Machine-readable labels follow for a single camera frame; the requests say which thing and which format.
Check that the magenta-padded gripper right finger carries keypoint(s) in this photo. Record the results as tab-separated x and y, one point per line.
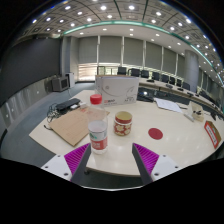
146	159

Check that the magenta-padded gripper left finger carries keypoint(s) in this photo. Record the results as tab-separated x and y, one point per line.
77	158

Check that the clear red-capped water bottle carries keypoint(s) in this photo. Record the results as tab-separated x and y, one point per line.
97	133

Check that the flat round red coaster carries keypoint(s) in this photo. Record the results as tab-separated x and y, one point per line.
155	133

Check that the brown cardboard sheet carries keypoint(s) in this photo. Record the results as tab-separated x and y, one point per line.
71	126

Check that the red and cream mug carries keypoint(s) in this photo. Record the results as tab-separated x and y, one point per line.
123	125

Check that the white paper sheets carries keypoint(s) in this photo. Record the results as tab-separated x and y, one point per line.
168	105

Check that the white remote control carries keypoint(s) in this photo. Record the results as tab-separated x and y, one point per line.
189	117

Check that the black bag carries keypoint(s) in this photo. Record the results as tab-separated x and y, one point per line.
145	96

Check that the small beige cardboard box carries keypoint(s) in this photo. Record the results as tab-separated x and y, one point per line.
196	111

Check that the open red-sided cardboard box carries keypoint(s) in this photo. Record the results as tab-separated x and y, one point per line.
212	134

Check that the long curved conference desk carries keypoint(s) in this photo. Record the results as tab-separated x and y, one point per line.
166	89

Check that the white cardboard box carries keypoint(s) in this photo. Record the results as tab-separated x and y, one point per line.
116	90

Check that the grey box monitor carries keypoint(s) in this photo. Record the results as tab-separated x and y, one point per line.
60	84

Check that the row of black office chairs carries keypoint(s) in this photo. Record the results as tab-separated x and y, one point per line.
144	73

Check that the group of ceiling lights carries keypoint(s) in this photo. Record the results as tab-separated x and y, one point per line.
131	7

